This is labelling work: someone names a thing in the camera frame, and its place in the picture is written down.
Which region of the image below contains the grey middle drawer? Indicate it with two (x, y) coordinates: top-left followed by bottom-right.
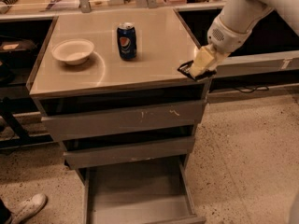
(64, 136), (194, 169)

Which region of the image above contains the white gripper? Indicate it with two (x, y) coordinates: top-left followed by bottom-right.
(189, 16), (251, 78)

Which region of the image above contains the black bag under desk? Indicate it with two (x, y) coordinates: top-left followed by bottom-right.
(0, 39), (38, 60)

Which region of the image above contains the black chocolate rxbar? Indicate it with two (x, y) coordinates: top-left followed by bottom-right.
(178, 61), (217, 81)

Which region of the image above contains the blue pepsi can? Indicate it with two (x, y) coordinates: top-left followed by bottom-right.
(117, 22), (137, 60)

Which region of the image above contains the grey top drawer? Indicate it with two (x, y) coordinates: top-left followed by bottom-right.
(42, 99), (206, 141)

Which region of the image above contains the white sneaker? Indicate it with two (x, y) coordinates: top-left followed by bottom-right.
(4, 193), (48, 224)

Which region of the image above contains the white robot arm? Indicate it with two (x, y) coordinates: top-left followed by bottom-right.
(189, 0), (299, 78)

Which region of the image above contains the open grey bottom drawer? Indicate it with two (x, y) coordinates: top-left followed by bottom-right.
(83, 156), (206, 224)

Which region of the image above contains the grey drawer cabinet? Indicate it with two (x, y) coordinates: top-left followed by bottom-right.
(26, 7), (217, 224)

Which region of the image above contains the black cable on floor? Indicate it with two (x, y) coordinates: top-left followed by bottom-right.
(233, 84), (271, 94)

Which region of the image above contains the white paper bowl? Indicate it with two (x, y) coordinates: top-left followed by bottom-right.
(51, 39), (94, 65)

